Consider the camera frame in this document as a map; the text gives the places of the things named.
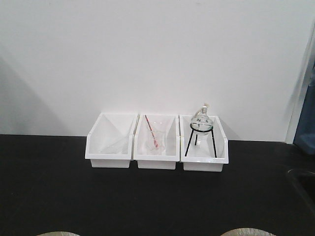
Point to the beige round plate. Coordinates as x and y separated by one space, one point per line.
58 233
247 232

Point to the middle white plastic bin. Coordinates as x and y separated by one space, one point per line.
169 124

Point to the white plastic bin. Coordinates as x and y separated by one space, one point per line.
202 158
110 141
169 124

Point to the clear glass beaker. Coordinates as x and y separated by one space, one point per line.
150 148

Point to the round glass flask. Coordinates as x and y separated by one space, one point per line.
200 122

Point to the left white plastic bin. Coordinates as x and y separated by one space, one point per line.
110 141

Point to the right white plastic bin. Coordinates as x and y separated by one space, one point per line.
202 158

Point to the blue pegboard drying rack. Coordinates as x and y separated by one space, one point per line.
305 133

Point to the black lab sink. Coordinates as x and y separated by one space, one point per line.
304 183

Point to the black wire tripod stand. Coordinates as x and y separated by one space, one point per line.
199 139

